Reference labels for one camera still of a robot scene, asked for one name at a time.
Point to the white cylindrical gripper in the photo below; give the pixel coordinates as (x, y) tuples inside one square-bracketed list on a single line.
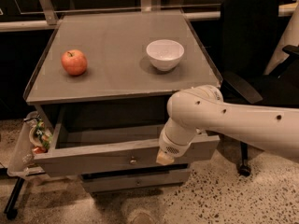
[(172, 147)]

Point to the grey top drawer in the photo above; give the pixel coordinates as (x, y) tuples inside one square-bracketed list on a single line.
[(97, 151)]

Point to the grey drawer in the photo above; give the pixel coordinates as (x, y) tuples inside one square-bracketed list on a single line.
[(123, 182), (139, 171), (97, 151)]

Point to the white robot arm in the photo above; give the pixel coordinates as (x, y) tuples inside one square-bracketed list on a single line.
[(272, 129)]

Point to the grey middle drawer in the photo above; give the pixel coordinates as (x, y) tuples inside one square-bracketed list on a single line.
[(139, 171)]

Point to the grey bottom drawer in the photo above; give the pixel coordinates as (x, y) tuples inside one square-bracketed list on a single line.
[(123, 182)]

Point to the grey drawer cabinet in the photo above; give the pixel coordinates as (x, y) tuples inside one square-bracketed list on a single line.
[(118, 67)]

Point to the white ceramic bowl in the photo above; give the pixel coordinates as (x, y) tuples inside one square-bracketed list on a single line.
[(165, 54)]

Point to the colourful snack packet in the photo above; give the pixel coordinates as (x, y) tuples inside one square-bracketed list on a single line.
[(40, 135)]

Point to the red snack packet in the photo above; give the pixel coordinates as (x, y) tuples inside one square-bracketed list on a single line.
[(39, 150)]

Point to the clear plastic snack bin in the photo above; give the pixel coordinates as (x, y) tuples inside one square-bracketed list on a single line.
[(22, 164)]

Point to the red apple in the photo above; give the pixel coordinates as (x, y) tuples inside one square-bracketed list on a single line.
[(74, 62)]

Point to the black stand leg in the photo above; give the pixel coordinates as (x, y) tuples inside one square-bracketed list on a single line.
[(10, 211)]

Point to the black office chair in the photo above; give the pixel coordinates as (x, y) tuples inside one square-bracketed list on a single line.
[(248, 37)]

